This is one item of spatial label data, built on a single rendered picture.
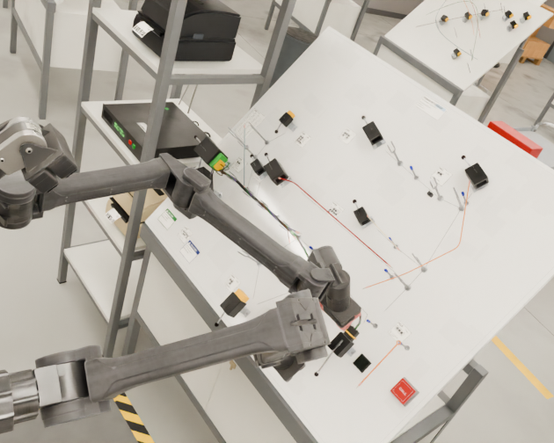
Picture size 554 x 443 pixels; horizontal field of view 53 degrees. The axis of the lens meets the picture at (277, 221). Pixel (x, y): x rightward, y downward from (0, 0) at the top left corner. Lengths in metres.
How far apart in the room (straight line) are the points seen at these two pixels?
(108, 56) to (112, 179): 3.22
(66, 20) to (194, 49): 2.34
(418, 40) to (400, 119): 4.05
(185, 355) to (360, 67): 1.45
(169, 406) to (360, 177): 1.44
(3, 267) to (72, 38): 1.84
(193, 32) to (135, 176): 0.82
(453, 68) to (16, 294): 4.17
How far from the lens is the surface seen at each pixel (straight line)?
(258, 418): 1.96
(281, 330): 0.82
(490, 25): 5.86
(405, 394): 1.62
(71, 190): 1.27
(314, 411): 1.72
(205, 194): 1.34
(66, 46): 4.39
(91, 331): 2.95
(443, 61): 5.69
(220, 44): 2.12
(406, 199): 1.79
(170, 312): 2.25
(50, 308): 3.04
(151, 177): 1.36
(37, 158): 0.91
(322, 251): 1.35
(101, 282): 2.84
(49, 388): 0.90
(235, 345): 0.83
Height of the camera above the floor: 2.20
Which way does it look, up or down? 33 degrees down
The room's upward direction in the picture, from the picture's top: 21 degrees clockwise
